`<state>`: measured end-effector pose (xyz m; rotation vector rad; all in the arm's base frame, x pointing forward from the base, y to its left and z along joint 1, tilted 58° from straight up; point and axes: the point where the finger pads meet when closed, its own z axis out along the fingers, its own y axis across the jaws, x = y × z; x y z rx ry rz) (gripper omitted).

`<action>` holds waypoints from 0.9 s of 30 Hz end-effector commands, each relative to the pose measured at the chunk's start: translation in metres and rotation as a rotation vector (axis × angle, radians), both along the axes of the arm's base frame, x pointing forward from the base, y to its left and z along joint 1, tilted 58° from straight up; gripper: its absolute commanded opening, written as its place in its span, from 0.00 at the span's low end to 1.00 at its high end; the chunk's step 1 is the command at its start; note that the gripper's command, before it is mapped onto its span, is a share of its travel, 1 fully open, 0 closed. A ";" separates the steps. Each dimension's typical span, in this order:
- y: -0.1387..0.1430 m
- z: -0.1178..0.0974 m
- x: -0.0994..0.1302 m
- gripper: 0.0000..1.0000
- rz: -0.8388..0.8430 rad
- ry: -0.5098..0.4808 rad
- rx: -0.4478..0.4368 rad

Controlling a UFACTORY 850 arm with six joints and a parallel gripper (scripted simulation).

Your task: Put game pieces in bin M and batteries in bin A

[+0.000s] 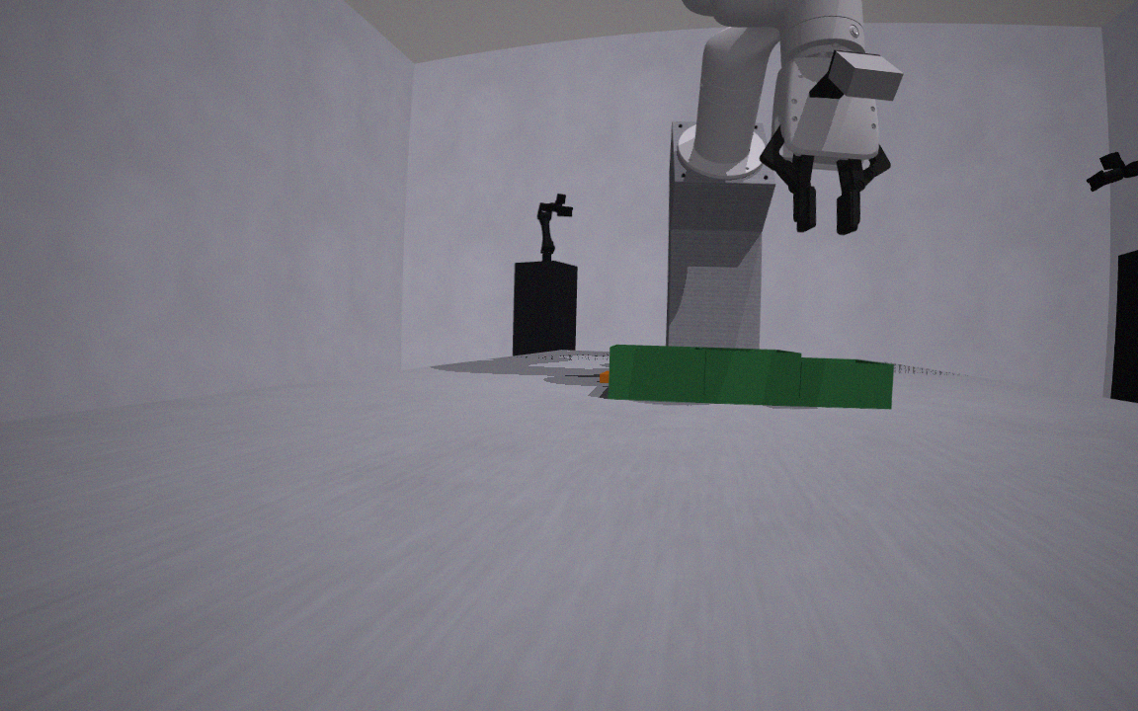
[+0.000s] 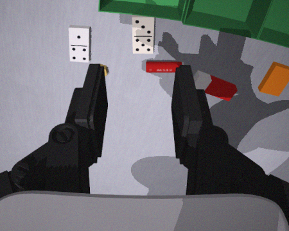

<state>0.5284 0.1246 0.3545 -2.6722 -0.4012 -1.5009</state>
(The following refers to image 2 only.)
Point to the green bin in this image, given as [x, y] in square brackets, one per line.
[265, 20]

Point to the red aa battery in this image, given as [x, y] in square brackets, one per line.
[162, 67]

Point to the white domino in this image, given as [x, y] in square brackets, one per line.
[142, 34]
[79, 43]

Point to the orange rectangular block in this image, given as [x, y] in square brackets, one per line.
[275, 79]

